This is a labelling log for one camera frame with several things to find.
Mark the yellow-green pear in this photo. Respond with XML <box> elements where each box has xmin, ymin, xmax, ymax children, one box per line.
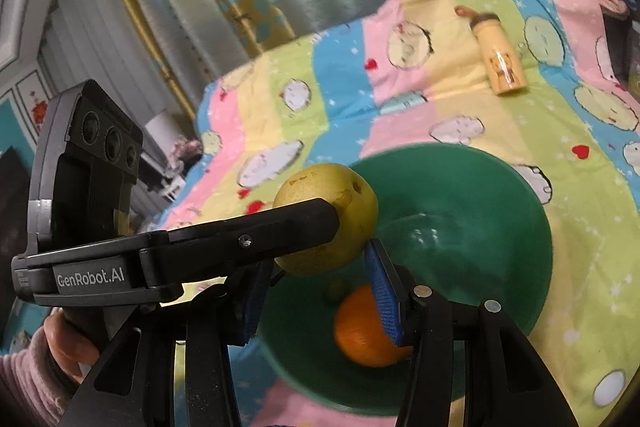
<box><xmin>273</xmin><ymin>164</ymin><xmax>378</xmax><ymax>277</ymax></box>

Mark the pink left sleeve forearm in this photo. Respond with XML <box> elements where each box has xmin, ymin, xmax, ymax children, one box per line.
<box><xmin>0</xmin><ymin>327</ymin><xmax>78</xmax><ymax>427</ymax></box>

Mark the person's left hand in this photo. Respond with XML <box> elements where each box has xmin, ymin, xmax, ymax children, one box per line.
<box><xmin>43</xmin><ymin>311</ymin><xmax>100</xmax><ymax>384</ymax></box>

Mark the orange fruit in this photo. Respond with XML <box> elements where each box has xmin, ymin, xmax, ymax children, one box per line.
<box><xmin>333</xmin><ymin>285</ymin><xmax>412</xmax><ymax>369</ymax></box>

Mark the green plastic bowl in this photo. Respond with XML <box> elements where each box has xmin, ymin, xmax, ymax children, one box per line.
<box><xmin>258</xmin><ymin>143</ymin><xmax>553</xmax><ymax>416</ymax></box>

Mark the red chinese knot decoration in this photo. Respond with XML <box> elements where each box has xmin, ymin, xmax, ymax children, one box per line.
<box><xmin>29</xmin><ymin>91</ymin><xmax>49</xmax><ymax>133</ymax></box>

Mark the white paper roll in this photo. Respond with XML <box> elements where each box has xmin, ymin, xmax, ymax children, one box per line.
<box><xmin>144</xmin><ymin>109</ymin><xmax>189</xmax><ymax>157</ymax></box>

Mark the colourful cartoon striped bedsheet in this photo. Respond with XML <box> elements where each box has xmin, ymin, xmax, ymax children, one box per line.
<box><xmin>160</xmin><ymin>0</ymin><xmax>639</xmax><ymax>426</ymax></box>

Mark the yellow cartoon bottle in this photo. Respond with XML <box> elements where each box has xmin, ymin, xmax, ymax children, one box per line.
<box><xmin>454</xmin><ymin>5</ymin><xmax>527</xmax><ymax>95</ymax></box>

